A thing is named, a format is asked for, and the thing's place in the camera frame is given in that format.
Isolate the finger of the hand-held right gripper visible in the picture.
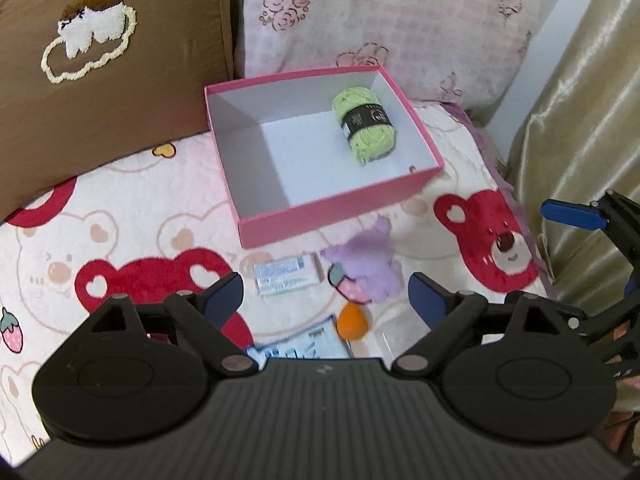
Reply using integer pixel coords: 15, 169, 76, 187
567, 292, 640, 356
541, 189, 640, 281

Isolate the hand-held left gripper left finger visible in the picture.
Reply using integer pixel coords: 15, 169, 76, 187
75, 272, 258, 378

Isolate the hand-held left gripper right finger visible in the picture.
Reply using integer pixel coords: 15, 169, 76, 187
390, 272, 588, 378

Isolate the purple plush toy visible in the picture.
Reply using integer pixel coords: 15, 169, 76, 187
320, 216, 403, 305

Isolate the blue and white plastic packet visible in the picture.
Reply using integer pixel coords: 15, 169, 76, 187
245, 314, 353, 361

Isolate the pink cardboard box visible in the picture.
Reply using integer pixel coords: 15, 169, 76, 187
204, 66, 446, 250

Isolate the white wet wipes packet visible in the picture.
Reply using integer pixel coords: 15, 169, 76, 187
252, 254, 322, 297

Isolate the orange makeup sponge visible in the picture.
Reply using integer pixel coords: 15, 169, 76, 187
336, 301, 367, 342

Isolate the bear printed blanket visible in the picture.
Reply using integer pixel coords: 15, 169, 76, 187
0, 95, 551, 463

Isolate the gold satin curtain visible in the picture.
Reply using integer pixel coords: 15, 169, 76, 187
505, 0, 640, 301

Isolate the green yarn ball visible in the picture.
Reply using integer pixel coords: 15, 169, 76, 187
332, 87, 398, 167

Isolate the brown embroidered pillow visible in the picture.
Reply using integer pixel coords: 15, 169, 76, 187
0, 0, 236, 223

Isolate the pink floral pillow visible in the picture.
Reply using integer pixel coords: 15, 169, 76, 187
234, 0, 547, 111

